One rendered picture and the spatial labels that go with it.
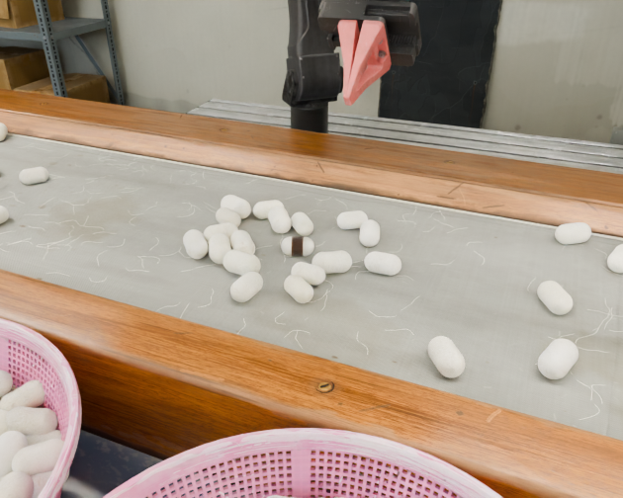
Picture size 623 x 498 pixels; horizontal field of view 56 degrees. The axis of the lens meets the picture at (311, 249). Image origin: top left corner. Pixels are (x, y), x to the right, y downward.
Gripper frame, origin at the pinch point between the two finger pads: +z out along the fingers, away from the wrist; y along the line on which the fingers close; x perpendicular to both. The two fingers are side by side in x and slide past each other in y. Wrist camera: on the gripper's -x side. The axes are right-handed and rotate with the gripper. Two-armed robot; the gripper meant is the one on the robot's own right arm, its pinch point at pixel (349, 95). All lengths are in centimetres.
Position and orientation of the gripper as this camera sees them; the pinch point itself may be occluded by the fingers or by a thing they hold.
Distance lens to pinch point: 61.2
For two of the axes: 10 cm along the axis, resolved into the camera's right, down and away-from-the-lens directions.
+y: 9.3, 1.8, -3.3
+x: 2.5, 3.6, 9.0
